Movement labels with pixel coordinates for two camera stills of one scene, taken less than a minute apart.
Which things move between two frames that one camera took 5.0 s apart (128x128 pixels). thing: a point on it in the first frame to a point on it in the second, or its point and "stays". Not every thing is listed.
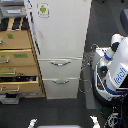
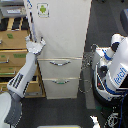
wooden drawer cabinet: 20,72 stays
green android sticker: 43,9 stays
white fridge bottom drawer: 61,88 stays
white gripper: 95,121 to 34,47
